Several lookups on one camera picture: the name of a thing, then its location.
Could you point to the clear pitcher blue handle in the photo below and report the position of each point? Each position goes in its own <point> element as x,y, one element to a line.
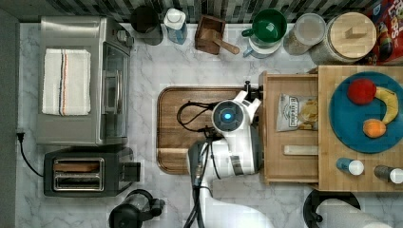
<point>259,52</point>

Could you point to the blue shaker white cap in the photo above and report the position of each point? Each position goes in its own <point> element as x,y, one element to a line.
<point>353,167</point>

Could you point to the orange fruit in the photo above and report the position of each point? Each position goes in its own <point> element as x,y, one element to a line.
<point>374,128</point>

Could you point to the wooden scoop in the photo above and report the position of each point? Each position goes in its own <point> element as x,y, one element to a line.
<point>214,36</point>

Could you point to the clear glass jar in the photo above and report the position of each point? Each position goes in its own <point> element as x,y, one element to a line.
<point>308,31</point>

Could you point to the Deep River chips bag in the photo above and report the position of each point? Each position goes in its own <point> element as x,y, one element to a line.
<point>297,113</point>

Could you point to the blue round plate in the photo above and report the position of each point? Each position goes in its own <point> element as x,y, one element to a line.
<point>347,118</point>

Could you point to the green mug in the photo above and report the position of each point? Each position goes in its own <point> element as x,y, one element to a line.
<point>268,27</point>

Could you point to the dark shaker white cap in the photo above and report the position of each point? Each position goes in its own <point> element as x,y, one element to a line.
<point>390,174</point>

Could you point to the black cup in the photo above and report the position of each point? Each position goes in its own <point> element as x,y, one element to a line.
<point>146,23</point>

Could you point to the light wooden drawer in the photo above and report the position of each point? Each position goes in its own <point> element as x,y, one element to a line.
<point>278,167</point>

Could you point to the jar with wooden lid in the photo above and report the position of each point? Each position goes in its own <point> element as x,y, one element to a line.
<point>348,38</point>

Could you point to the blue bottle white cap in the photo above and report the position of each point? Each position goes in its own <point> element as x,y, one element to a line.
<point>175,24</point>

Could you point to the yellow banana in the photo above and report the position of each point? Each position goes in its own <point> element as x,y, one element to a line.
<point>389,98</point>

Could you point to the black slot toaster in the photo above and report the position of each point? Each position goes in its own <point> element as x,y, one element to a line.
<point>90,172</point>

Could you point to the black paper towel holder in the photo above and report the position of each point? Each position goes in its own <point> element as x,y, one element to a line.
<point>315,198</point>

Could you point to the stainless steel toaster oven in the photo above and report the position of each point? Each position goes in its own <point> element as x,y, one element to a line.
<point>109,45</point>

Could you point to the white striped dish towel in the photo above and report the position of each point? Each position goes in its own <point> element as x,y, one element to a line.
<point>66,82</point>

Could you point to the paper towel roll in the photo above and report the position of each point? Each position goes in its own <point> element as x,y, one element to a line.
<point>340,214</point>

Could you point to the black coffee grinder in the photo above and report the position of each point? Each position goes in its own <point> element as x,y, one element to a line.
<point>139,206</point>

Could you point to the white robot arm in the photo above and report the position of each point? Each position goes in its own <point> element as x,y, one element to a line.
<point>236,153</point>

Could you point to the dark wooden box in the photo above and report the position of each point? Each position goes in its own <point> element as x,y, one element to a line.
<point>207,26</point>

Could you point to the white marble block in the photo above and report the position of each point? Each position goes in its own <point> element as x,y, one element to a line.
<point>300,150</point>

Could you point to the red apple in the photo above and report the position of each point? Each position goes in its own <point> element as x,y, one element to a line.
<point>361,91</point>

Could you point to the Froot Loops cereal box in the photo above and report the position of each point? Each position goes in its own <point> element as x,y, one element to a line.
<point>387,16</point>

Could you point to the dark wooden cutting board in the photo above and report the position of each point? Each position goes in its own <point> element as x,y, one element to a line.
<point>173,140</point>

